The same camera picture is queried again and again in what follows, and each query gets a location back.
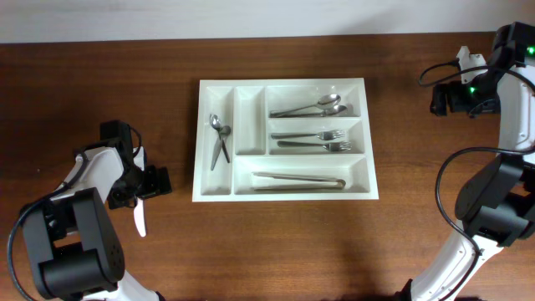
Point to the small steel teaspoon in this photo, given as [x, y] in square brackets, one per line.
[224, 132]
[217, 126]

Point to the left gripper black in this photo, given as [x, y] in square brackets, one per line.
[155, 186]

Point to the steel fork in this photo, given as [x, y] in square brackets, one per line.
[331, 146]
[323, 135]

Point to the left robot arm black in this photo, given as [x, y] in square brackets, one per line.
[73, 249]

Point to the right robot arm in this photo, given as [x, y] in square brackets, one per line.
[495, 207]

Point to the steel spoon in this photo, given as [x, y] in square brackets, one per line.
[335, 110]
[325, 102]

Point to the white plastic cutlery tray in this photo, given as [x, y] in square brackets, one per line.
[245, 105]

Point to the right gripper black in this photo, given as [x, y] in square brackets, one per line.
[457, 102]

